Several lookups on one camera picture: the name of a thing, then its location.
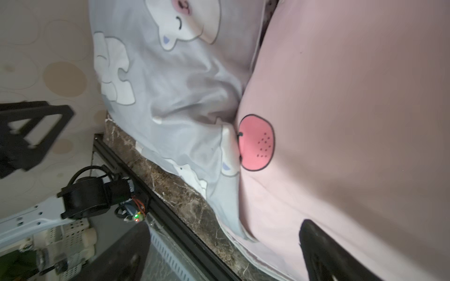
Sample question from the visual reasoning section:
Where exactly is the black base frame rail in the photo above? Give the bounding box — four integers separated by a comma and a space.
94, 132, 249, 281

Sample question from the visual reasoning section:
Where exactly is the pink cat-print pillow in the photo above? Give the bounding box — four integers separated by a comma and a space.
236, 1, 450, 281

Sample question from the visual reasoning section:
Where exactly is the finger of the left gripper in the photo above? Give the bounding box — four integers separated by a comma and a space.
1, 101, 75, 179

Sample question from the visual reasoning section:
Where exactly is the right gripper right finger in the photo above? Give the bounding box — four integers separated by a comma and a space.
299, 220, 380, 281

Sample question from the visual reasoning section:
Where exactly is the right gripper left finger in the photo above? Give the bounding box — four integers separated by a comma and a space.
72, 222, 151, 281

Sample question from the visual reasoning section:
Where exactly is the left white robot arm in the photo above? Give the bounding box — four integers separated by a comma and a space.
1, 101, 150, 248

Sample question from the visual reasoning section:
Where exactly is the grey bear-print pillow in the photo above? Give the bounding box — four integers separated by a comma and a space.
89, 1, 266, 240

